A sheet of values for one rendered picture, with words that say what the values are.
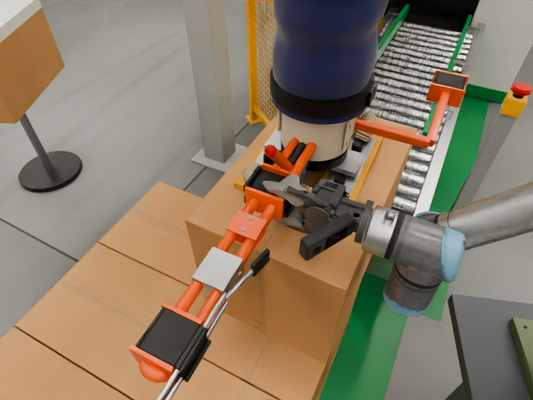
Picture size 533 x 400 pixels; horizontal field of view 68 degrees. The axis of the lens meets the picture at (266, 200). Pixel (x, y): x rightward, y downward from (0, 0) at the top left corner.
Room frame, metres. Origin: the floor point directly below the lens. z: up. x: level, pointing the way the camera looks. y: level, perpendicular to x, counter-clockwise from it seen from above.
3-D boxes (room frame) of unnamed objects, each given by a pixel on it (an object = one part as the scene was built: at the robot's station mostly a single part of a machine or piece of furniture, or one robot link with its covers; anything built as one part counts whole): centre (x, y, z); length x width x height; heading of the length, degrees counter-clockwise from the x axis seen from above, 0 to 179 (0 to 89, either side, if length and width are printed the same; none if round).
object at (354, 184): (0.75, -0.21, 1.14); 0.34 x 0.10 x 0.05; 154
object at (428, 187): (1.92, -1.07, 0.50); 2.31 x 0.05 x 0.19; 153
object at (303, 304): (0.78, -0.13, 0.92); 0.60 x 0.40 x 0.40; 152
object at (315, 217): (0.51, -0.14, 1.24); 0.12 x 0.09 x 0.08; 64
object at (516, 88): (1.32, -0.95, 1.02); 0.07 x 0.07 x 0.04
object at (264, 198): (0.57, -0.01, 1.24); 0.10 x 0.08 x 0.06; 64
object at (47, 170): (1.98, 1.45, 0.31); 0.40 x 0.40 x 0.62
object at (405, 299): (0.43, -0.29, 1.13); 0.12 x 0.09 x 0.12; 152
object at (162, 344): (0.26, 0.15, 1.24); 0.08 x 0.07 x 0.05; 154
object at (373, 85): (0.79, -0.12, 1.36); 0.23 x 0.23 x 0.04
